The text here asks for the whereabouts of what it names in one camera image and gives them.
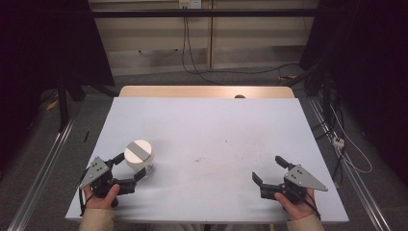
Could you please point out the person's left hand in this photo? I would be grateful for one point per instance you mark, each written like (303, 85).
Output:
(102, 200)

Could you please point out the black horizontal frame bar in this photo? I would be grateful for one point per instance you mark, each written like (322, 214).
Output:
(205, 13)

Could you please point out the person's right hand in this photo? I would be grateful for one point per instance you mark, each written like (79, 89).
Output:
(296, 208)

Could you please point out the white jar with grey label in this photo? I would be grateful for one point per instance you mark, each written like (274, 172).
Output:
(138, 154)

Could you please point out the small black stick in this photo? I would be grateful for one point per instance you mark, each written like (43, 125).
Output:
(86, 136)

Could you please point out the black metal stand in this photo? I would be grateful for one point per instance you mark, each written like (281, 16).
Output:
(62, 102)

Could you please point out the white wall socket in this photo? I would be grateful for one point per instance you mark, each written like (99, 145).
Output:
(190, 3)

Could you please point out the white power strip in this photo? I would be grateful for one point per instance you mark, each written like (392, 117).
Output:
(338, 142)

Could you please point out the black slanted stand leg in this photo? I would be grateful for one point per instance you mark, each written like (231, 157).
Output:
(304, 75)

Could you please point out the dark curtain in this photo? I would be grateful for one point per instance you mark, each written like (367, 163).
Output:
(38, 48)
(372, 64)

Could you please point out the metal floor rail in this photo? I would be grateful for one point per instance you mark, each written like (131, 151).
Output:
(352, 179)
(41, 168)

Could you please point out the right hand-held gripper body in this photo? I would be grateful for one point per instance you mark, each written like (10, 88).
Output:
(303, 180)

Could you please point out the yellow floor tape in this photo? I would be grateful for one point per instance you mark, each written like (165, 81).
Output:
(52, 105)

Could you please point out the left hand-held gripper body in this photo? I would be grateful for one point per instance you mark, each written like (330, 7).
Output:
(94, 171)

